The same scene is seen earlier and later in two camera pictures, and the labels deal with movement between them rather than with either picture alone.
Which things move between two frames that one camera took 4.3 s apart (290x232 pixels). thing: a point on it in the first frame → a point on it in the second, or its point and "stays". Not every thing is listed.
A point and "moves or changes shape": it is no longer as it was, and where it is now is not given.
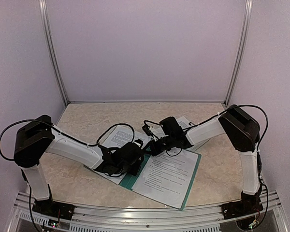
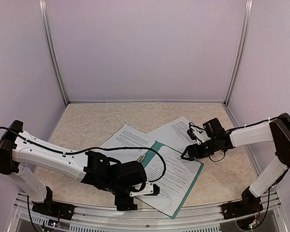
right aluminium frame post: [241, 52] stays
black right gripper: [155, 150] → [191, 148]
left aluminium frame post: [43, 10] stays
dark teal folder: [129, 181] moves or changes shape
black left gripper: [135, 170] → [125, 205]
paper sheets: [166, 177] moves or changes shape
